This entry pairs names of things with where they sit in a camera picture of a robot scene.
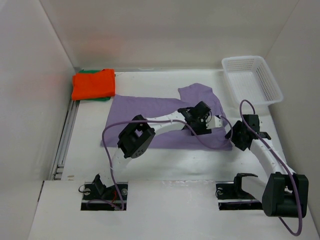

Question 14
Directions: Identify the lavender t shirt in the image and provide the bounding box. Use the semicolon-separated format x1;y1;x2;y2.
106;83;233;151

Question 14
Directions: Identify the green t shirt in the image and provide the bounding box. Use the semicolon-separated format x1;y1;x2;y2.
79;69;111;102

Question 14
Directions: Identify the orange t shirt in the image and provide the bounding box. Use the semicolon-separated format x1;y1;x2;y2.
71;68;116;101

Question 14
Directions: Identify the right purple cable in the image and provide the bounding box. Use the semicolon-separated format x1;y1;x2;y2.
239;99;304;237

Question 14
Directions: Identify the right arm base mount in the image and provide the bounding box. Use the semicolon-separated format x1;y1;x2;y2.
215;173;263;211

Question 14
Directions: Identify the white plastic laundry basket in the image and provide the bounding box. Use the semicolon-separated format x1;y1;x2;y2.
221;55;284;107

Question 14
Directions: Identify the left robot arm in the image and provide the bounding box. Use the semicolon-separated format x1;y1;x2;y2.
102;101;212;191

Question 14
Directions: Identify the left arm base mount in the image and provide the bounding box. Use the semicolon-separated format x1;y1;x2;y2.
78;182;129;211

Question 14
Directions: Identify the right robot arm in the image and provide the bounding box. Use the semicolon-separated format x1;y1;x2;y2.
225;114;309;218

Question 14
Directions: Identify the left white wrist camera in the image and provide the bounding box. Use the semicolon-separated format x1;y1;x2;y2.
206;116;224;129

